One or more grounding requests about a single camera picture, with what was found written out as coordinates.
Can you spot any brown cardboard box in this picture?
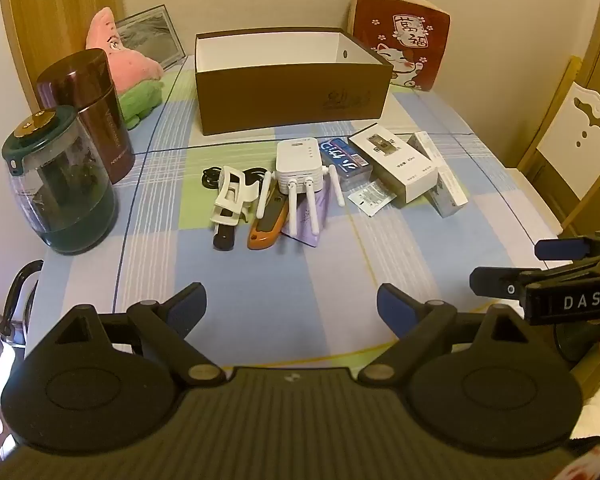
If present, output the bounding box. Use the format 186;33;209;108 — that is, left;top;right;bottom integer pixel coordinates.
194;27;393;136

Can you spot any small foil sachet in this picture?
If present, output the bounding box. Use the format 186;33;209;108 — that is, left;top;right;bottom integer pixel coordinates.
349;180;398;218

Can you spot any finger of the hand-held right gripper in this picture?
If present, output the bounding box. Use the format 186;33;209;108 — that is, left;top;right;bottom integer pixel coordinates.
534;231;600;261
470;254;600;297

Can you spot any white router with antennas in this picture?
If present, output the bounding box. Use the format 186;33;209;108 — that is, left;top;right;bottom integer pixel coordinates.
256;137;344;237

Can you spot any slim white box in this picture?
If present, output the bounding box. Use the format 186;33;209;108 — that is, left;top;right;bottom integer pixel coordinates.
407;131;469;219

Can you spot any red cat print cushion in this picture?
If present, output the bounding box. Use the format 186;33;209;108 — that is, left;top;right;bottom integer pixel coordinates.
347;0;451;92

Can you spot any white and brown product box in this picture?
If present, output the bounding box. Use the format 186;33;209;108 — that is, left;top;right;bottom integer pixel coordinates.
348;122;440;204

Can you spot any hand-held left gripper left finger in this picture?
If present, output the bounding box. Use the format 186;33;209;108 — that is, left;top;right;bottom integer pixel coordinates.
55;282;226;386

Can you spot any brown metal canister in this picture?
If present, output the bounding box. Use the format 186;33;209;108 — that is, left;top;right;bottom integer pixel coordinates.
36;48;137;186

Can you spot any wooden chair with white back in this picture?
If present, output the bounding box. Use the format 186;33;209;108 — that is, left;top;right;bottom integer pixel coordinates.
517;55;600;236

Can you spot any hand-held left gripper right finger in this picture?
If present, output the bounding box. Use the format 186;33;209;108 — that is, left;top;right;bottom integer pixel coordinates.
357;282;536;386

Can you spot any black curved handle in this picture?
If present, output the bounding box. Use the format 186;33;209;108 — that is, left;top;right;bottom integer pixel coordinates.
0;259;44;348

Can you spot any purple box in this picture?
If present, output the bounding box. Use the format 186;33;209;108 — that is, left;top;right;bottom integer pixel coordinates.
281;189;331;250

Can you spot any wooden door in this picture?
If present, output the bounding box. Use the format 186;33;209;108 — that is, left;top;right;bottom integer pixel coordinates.
5;0;126;111

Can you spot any red white printed cloth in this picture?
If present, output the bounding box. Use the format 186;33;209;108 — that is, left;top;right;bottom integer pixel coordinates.
565;437;600;480

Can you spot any pink starfish plush toy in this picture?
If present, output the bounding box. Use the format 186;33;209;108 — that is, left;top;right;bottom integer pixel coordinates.
85;7;165;131

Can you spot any blue card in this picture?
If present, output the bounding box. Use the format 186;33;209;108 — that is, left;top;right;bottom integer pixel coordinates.
319;136;372;192

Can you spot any black cable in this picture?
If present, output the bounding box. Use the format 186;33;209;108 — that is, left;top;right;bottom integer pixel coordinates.
200;165;267;192

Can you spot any framed landscape picture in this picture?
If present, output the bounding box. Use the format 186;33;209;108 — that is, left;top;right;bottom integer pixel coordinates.
114;4;185;70

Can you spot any black handled tool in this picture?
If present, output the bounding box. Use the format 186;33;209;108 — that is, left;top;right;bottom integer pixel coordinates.
212;221;239;252

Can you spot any white plastic bracket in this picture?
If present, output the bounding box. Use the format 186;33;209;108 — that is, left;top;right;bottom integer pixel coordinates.
210;165;259;229

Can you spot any green lidded glass jar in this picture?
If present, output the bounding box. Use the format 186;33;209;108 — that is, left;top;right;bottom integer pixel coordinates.
1;105;120;254

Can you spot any orange utility knife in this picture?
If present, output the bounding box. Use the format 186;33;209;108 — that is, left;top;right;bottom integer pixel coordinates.
247;185;290;251

